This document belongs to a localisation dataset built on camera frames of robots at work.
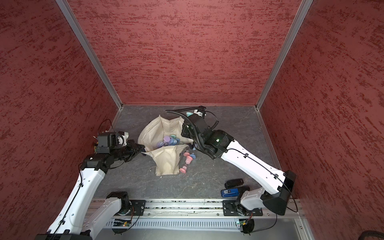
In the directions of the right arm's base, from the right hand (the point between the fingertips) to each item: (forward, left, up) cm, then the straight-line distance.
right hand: (184, 129), depth 69 cm
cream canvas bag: (+12, +18, -29) cm, 36 cm away
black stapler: (-17, -26, -29) cm, 42 cm away
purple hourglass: (+7, +13, -19) cm, 24 cm away
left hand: (-4, +21, -11) cm, 24 cm away
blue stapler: (-22, -23, -27) cm, 42 cm away
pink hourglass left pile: (-3, 0, -28) cm, 29 cm away
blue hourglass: (+6, +7, -22) cm, 23 cm away
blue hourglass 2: (+5, +9, -20) cm, 22 cm away
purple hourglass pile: (+6, +18, -24) cm, 31 cm away
